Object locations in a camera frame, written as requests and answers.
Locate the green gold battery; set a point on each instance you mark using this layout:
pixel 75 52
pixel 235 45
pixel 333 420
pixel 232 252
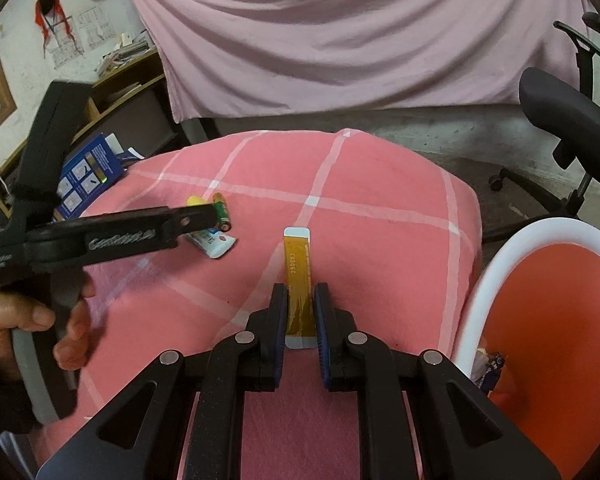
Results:
pixel 216 198
pixel 224 215

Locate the blue cardboard box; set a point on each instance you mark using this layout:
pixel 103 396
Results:
pixel 87 170

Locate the small white sachet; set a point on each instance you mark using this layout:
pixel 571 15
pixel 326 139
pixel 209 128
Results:
pixel 215 243

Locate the person's left hand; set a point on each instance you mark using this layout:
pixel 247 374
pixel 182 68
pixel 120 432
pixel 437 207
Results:
pixel 25 312

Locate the yellow stick sachet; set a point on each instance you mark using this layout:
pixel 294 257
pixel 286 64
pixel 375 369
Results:
pixel 298 270

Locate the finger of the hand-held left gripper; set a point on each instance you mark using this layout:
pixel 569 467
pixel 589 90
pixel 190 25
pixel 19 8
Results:
pixel 195 217

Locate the small yellow wrapper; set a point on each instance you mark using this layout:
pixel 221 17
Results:
pixel 196 200

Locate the blue snack wrapper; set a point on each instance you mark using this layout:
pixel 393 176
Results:
pixel 495 367

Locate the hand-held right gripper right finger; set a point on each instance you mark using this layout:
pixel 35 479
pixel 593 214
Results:
pixel 322 330

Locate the pink checked tablecloth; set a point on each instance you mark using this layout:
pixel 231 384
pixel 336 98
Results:
pixel 370 240

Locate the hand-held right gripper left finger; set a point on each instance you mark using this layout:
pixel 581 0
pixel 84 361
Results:
pixel 279 325

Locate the orange bin liner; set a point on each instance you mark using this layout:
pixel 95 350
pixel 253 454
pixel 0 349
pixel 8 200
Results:
pixel 555 335

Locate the wall calendar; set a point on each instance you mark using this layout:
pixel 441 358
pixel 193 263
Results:
pixel 96 27

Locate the pile of papers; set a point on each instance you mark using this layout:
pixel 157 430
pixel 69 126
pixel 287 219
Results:
pixel 125 52

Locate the black office chair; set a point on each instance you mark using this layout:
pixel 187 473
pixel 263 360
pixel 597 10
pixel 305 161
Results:
pixel 560 110

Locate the red hanging decoration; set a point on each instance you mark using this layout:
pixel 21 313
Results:
pixel 50 12

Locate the pink curtain cloth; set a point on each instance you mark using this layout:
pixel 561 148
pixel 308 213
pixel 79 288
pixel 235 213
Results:
pixel 330 35

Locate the wooden shelf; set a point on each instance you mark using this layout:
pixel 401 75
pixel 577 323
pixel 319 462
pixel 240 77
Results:
pixel 125 100

